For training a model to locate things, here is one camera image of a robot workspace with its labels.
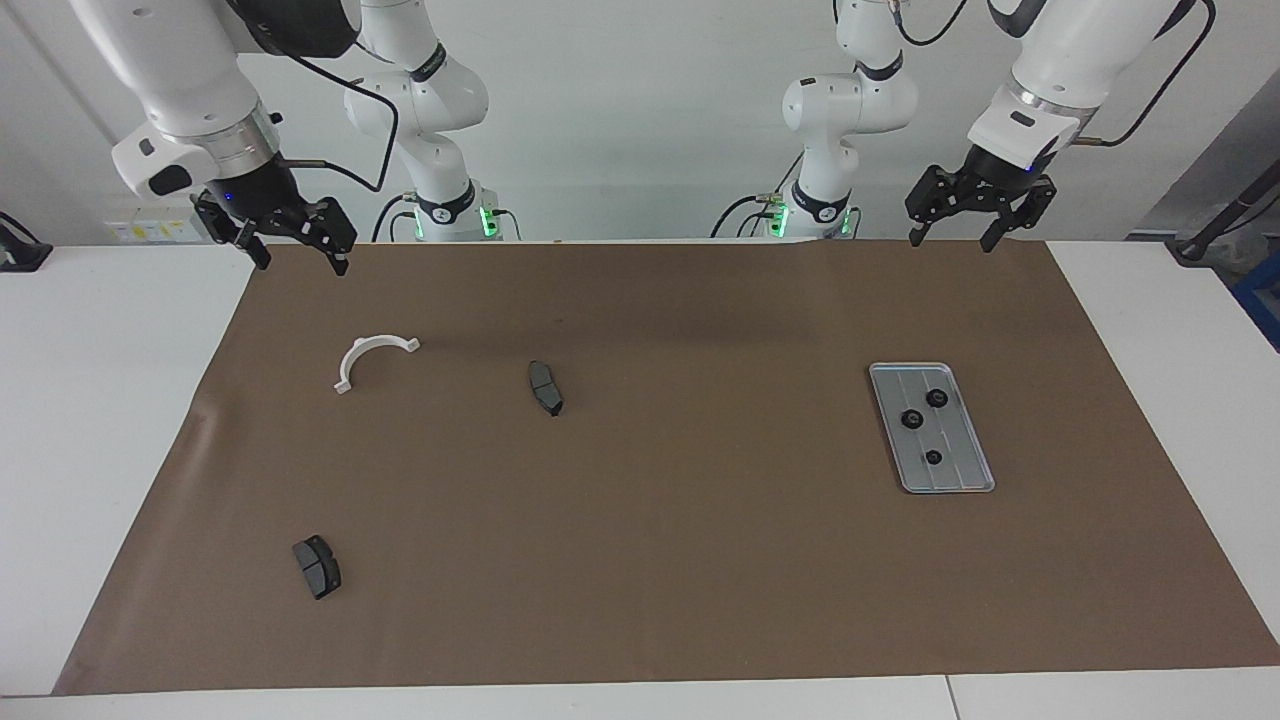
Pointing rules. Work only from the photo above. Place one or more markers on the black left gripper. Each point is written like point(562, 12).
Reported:
point(1000, 180)

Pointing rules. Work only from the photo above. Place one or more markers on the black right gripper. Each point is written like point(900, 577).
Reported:
point(255, 195)

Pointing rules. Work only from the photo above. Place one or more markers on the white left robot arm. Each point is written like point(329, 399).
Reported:
point(850, 105)

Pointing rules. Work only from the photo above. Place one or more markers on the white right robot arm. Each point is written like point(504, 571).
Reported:
point(180, 60)

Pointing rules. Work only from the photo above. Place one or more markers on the silver metal tray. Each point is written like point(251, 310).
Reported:
point(965, 470)

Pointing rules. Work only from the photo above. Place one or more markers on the black pole stand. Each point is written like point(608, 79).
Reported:
point(1195, 245)

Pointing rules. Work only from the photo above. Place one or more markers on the grey partition panel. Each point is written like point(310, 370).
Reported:
point(1230, 175)

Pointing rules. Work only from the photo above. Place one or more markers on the blue crate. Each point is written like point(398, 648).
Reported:
point(1262, 310)

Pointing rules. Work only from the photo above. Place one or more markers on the long dark grey brake pad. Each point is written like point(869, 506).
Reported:
point(545, 390)

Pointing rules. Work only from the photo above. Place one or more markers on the short dark grey brake pad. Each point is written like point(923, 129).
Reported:
point(317, 568)

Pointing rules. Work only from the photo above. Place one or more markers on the brown paper mat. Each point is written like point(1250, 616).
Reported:
point(700, 550)

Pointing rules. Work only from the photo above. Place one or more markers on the yellowish wall label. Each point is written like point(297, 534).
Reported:
point(150, 232)

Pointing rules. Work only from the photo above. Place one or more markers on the white curved plastic bracket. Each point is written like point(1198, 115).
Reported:
point(352, 357)

